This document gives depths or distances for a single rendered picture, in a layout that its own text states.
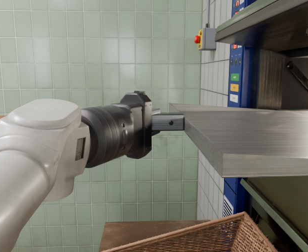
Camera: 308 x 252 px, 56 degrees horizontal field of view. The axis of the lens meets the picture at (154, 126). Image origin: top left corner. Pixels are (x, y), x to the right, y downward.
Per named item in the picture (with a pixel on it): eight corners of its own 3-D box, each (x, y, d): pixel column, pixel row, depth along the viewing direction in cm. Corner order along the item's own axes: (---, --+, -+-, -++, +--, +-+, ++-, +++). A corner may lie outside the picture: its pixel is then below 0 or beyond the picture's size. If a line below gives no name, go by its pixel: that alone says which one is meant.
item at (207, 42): (211, 50, 153) (211, 30, 151) (216, 49, 143) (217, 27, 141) (197, 50, 152) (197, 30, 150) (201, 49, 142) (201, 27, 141)
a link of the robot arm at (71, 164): (122, 115, 41) (57, 127, 32) (111, 182, 44) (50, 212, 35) (66, 95, 47) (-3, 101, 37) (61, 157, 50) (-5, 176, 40)
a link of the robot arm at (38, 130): (88, 103, 39) (51, 133, 26) (80, 163, 42) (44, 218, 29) (40, 95, 39) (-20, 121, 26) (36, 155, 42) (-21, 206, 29)
